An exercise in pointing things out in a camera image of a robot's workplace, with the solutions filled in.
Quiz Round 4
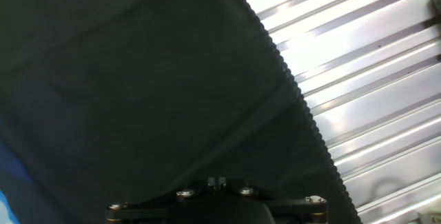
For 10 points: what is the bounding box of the black cloth with blue print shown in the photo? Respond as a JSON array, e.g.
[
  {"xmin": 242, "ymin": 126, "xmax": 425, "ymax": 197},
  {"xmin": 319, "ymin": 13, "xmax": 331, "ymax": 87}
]
[{"xmin": 0, "ymin": 0, "xmax": 362, "ymax": 224}]

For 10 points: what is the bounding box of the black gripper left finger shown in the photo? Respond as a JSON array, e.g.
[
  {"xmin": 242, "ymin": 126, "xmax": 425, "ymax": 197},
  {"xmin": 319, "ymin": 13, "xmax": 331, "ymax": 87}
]
[{"xmin": 105, "ymin": 179, "xmax": 208, "ymax": 224}]

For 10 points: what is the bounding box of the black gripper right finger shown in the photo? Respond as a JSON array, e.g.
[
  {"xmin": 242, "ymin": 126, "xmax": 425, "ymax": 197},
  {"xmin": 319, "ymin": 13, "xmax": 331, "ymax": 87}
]
[{"xmin": 225, "ymin": 179, "xmax": 328, "ymax": 224}]

